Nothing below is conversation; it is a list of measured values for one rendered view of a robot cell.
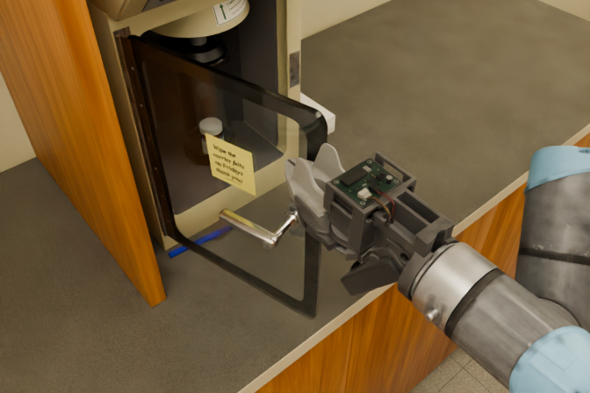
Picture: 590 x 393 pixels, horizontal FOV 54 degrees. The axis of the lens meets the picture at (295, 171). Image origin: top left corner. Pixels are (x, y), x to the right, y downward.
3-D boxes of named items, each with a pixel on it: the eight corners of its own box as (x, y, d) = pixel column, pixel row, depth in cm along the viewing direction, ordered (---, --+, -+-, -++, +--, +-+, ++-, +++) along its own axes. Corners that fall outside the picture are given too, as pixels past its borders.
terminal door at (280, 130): (171, 233, 100) (124, 30, 73) (318, 319, 88) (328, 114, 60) (168, 237, 100) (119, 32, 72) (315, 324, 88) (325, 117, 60)
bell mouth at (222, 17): (118, 6, 93) (111, -27, 89) (209, -26, 101) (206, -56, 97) (176, 51, 83) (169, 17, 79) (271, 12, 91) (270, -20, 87)
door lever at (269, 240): (241, 201, 79) (241, 187, 77) (298, 230, 75) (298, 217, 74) (217, 225, 76) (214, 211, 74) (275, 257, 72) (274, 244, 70)
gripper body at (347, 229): (374, 146, 58) (471, 214, 51) (367, 203, 64) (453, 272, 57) (318, 180, 54) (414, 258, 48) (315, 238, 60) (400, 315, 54)
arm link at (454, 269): (488, 302, 55) (432, 352, 51) (450, 272, 57) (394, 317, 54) (508, 253, 50) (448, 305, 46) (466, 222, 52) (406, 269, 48)
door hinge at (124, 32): (160, 232, 100) (111, 32, 73) (173, 225, 102) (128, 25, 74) (165, 237, 99) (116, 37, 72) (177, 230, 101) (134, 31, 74)
